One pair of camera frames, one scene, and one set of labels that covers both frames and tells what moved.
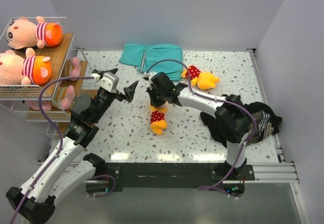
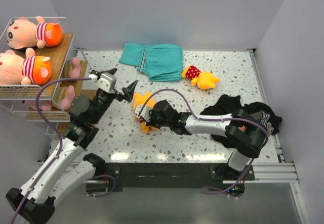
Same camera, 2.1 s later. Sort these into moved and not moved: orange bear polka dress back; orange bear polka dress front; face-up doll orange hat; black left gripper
Moved: orange bear polka dress front
Not moved: orange bear polka dress back; black left gripper; face-up doll orange hat
